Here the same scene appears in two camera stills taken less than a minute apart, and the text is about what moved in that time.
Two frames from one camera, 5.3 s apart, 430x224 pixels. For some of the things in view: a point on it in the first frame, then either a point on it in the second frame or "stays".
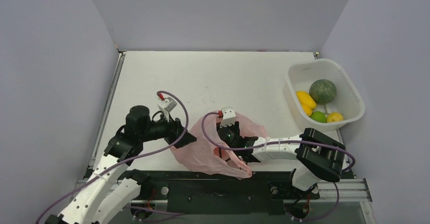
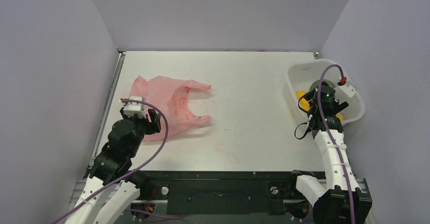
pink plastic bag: (207, 154) -> (169, 96)
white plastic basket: (349, 101) stays
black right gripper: (229, 136) -> (341, 105)
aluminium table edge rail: (103, 125) stays
